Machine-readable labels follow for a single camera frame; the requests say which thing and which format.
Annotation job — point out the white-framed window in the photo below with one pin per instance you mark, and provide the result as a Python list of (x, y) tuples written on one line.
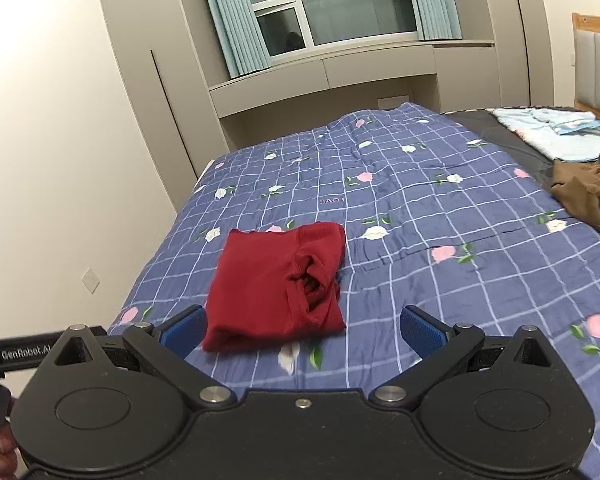
[(355, 5)]

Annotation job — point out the beige window cabinet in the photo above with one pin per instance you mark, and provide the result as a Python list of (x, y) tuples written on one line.
[(330, 72)]

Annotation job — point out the light blue curtain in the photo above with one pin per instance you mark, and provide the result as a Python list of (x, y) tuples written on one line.
[(432, 0), (235, 20)]

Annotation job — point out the wooden padded headboard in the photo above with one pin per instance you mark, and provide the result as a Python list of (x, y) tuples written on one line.
[(597, 70)]

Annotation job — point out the brown cloth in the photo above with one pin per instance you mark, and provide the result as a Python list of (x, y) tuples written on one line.
[(585, 190)]

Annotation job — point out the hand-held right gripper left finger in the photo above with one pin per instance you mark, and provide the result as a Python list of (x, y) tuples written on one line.
[(185, 331)]

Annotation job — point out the beige wardrobe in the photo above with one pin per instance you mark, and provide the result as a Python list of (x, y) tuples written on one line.
[(150, 60), (520, 35)]

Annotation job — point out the person's left hand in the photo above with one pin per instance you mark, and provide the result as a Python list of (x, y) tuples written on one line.
[(5, 455)]

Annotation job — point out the dark bed sheet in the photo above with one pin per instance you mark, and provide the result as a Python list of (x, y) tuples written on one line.
[(495, 135)]

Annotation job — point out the red long-sleeve shirt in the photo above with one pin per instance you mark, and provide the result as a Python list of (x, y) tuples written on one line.
[(260, 290)]

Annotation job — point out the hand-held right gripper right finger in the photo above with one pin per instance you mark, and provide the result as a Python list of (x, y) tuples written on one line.
[(420, 332)]

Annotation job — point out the light blue blanket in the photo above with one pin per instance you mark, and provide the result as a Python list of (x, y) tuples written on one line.
[(555, 140)]

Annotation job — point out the white wall outlet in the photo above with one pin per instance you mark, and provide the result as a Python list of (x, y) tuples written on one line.
[(91, 281)]

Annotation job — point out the blue checked floral quilt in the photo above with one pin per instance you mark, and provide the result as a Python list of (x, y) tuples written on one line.
[(430, 210)]

